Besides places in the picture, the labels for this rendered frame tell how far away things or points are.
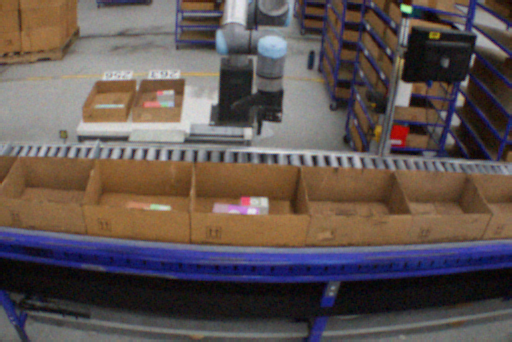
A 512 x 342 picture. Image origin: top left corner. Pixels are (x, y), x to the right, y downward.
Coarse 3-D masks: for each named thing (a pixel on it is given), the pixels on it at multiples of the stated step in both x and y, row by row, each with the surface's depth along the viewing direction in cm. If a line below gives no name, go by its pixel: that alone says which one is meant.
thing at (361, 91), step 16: (368, 0) 325; (400, 0) 259; (384, 16) 292; (464, 16) 250; (384, 48) 296; (352, 80) 378; (368, 80) 340; (384, 80) 299; (352, 96) 385; (416, 96) 283; (432, 96) 283; (448, 96) 288; (352, 112) 382; (368, 112) 340; (448, 128) 294; (352, 144) 380; (432, 144) 313
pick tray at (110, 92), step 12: (96, 84) 286; (108, 84) 288; (120, 84) 289; (132, 84) 290; (96, 96) 287; (108, 96) 287; (120, 96) 287; (132, 96) 277; (84, 108) 255; (96, 108) 255; (108, 108) 256; (120, 108) 257; (84, 120) 259; (96, 120) 260; (108, 120) 261; (120, 120) 261
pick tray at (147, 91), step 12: (144, 84) 290; (156, 84) 291; (168, 84) 292; (180, 84) 293; (144, 96) 288; (156, 96) 289; (180, 96) 290; (132, 108) 258; (144, 108) 258; (156, 108) 259; (168, 108) 260; (180, 108) 261; (132, 120) 262; (144, 120) 263; (156, 120) 263; (168, 120) 264; (180, 120) 265
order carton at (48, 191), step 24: (24, 168) 180; (48, 168) 181; (72, 168) 182; (0, 192) 157; (24, 192) 182; (48, 192) 184; (72, 192) 186; (24, 216) 158; (48, 216) 158; (72, 216) 159
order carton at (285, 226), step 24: (216, 168) 185; (240, 168) 185; (264, 168) 186; (288, 168) 186; (192, 192) 167; (216, 192) 191; (240, 192) 191; (264, 192) 192; (288, 192) 192; (192, 216) 160; (216, 216) 160; (240, 216) 161; (264, 216) 161; (288, 216) 162; (192, 240) 166; (216, 240) 167; (240, 240) 167; (264, 240) 167; (288, 240) 168
